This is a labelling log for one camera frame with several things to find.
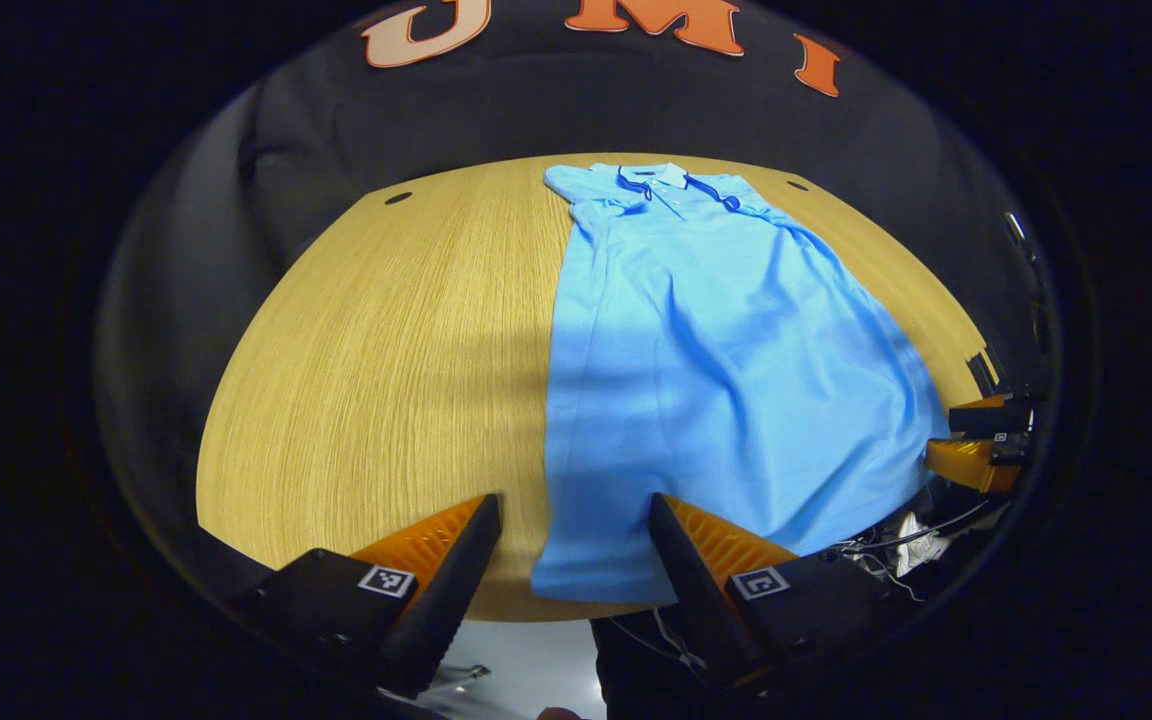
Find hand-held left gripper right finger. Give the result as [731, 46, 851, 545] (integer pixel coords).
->
[646, 492, 902, 696]

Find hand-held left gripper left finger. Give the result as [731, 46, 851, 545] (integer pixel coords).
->
[229, 492, 504, 701]

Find light blue T-shirt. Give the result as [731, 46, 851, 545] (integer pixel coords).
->
[531, 162, 953, 607]

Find white crumpled object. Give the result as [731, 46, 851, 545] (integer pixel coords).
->
[896, 512, 953, 579]

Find person's dark trousers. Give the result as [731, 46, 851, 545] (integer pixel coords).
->
[590, 600, 767, 720]

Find black backdrop cloth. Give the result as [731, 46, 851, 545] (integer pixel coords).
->
[91, 0, 1062, 561]

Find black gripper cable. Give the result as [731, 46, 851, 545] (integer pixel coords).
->
[831, 498, 997, 557]

